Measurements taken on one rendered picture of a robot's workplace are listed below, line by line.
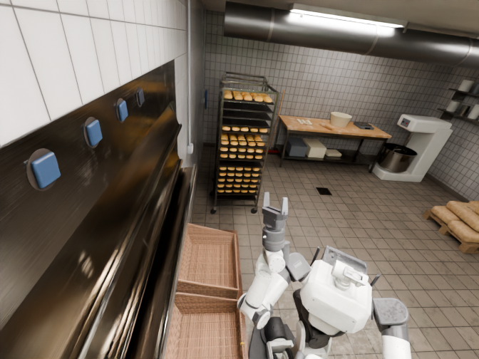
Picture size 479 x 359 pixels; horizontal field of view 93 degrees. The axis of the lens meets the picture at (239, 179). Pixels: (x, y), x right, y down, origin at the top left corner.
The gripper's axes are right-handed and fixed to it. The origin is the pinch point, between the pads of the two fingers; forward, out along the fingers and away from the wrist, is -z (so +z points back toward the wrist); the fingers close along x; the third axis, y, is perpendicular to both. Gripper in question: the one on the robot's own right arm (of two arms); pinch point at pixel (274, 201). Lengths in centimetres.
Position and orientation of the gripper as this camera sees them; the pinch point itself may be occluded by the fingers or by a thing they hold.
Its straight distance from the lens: 90.2
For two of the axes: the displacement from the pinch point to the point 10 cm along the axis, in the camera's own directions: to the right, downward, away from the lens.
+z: -0.2, 9.9, 1.6
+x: 5.3, 1.4, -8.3
